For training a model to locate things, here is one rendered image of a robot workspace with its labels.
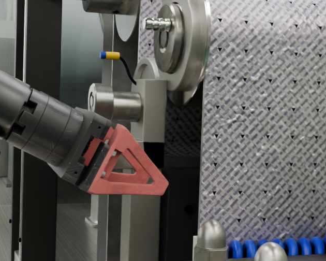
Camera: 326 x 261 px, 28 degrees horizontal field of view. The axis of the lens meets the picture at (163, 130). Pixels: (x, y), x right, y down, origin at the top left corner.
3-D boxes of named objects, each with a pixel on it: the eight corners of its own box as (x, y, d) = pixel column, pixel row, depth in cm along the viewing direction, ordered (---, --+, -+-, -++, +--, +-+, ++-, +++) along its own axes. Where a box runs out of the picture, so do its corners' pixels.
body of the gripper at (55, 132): (79, 187, 58) (3, 150, 55) (61, 170, 67) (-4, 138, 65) (113, 122, 58) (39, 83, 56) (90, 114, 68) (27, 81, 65)
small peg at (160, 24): (144, 32, 68) (141, 27, 69) (169, 33, 69) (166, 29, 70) (146, 19, 67) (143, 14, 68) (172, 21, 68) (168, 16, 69)
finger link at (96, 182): (156, 226, 60) (67, 183, 57) (135, 209, 67) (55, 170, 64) (189, 160, 60) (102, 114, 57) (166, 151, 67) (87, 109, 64)
